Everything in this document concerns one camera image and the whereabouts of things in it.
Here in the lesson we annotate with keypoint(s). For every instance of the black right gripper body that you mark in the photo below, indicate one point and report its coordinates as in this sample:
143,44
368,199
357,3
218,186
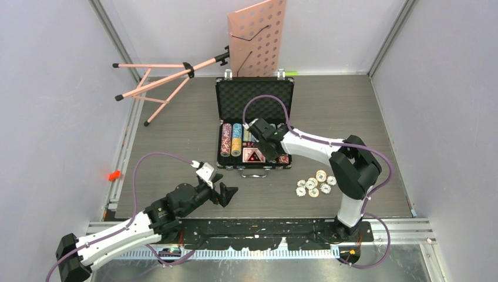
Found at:
269,156

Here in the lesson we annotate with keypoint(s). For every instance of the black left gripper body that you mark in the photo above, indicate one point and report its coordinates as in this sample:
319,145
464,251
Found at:
204,192

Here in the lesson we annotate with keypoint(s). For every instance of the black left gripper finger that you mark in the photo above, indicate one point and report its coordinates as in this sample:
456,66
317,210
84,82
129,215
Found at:
216,178
226,194

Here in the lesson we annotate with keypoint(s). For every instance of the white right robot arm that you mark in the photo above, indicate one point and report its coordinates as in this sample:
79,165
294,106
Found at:
354,167

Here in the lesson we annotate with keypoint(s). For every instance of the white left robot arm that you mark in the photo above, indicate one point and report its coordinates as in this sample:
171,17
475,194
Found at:
78,257

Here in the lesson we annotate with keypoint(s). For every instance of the blue Texas Hold'em card deck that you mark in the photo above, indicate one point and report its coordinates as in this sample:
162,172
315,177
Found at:
247,136

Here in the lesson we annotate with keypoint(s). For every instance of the triangular all in button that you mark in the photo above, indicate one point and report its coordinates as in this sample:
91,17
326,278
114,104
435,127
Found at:
253,157

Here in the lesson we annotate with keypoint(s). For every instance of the red backed card deck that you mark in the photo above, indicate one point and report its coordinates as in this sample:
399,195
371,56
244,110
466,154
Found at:
251,155

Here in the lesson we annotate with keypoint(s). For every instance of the lower red chip stack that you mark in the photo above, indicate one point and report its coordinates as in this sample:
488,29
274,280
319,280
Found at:
284,159

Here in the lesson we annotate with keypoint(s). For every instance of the yellow chip stack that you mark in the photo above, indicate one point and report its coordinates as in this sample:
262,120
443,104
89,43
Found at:
236,147

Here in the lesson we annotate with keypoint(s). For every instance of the light blue chip stack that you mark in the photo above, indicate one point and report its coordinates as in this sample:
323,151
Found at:
237,131

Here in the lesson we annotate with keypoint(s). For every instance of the dark red chip stack left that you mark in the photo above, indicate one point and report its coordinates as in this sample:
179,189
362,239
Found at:
225,147

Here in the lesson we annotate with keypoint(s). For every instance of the purple poker chip stack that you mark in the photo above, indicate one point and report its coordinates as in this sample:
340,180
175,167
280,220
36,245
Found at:
226,131

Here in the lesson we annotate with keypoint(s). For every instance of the black aluminium poker case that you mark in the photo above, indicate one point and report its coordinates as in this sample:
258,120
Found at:
244,99

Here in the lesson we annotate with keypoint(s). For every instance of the pile of loose poker chips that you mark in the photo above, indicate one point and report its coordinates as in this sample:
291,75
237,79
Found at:
321,183

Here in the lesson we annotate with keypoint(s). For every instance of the pink perforated music stand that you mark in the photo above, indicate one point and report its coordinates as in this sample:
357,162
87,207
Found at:
253,49

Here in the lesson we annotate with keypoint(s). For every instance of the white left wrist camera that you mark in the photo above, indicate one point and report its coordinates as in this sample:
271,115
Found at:
205,172

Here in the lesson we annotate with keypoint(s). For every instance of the orange clip on rail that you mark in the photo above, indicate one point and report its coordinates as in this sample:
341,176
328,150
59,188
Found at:
114,175

